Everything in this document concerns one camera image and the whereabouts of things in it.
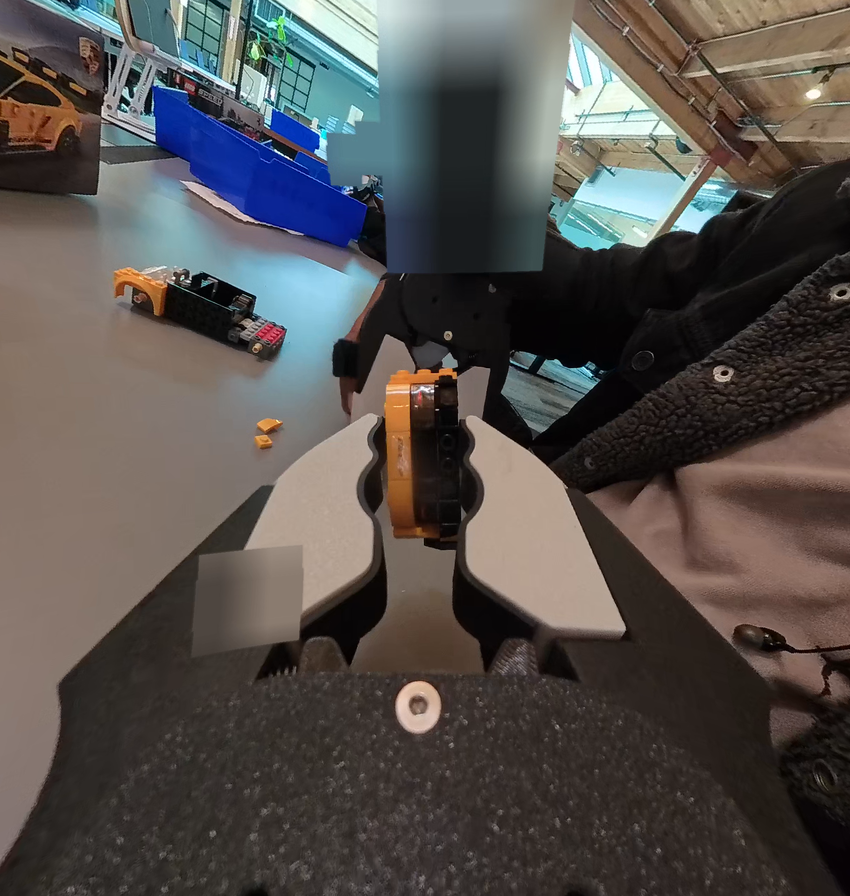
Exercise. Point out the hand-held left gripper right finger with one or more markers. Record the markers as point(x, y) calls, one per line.
point(537, 546)

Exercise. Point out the orange lego wedge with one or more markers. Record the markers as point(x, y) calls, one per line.
point(269, 424)

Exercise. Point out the orange black lego car assembly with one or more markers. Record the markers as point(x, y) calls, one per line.
point(400, 455)

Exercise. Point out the grey fleece jacket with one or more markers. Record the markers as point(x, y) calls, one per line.
point(747, 364)

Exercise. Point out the wooden pillar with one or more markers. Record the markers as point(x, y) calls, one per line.
point(687, 196)

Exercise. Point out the blue plastic bin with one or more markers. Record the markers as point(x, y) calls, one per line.
point(187, 119)
point(299, 133)
point(292, 203)

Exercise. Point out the dark boxed lego set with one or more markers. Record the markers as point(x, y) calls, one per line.
point(215, 94)

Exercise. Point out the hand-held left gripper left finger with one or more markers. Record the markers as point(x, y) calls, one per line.
point(327, 504)

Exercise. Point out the person's right forearm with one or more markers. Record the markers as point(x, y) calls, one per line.
point(607, 294)

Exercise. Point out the black and orange car chassis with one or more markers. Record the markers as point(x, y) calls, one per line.
point(138, 280)

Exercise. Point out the white paper sheet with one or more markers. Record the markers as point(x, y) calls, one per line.
point(215, 199)

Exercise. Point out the dark partition panel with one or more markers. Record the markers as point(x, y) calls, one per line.
point(145, 17)

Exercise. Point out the potted plant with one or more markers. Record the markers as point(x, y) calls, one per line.
point(274, 35)

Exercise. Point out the ceiling track spotlight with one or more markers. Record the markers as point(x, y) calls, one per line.
point(815, 91)

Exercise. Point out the yellow car lego box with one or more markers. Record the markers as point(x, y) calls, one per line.
point(47, 70)

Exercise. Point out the person's right hand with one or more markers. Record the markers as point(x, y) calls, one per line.
point(369, 311)

